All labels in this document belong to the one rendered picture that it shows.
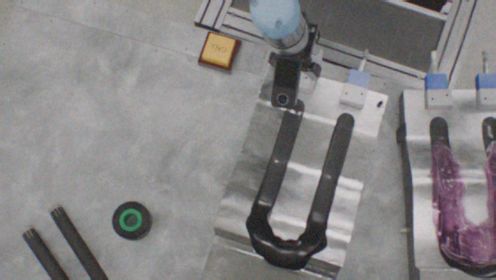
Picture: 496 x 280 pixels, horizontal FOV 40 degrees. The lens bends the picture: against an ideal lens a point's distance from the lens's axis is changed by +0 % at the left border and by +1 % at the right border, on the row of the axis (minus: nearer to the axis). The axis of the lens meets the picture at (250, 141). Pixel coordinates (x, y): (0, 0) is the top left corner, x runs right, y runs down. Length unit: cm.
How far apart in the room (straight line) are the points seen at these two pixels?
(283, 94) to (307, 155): 21
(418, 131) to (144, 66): 63
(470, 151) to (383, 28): 87
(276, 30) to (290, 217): 42
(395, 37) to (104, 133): 108
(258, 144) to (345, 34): 91
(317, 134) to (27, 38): 71
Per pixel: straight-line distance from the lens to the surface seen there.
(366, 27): 226
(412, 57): 225
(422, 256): 142
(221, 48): 154
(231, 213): 134
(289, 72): 124
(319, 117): 143
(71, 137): 157
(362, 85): 144
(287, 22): 107
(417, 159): 145
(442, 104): 148
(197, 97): 154
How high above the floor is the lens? 225
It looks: 75 degrees down
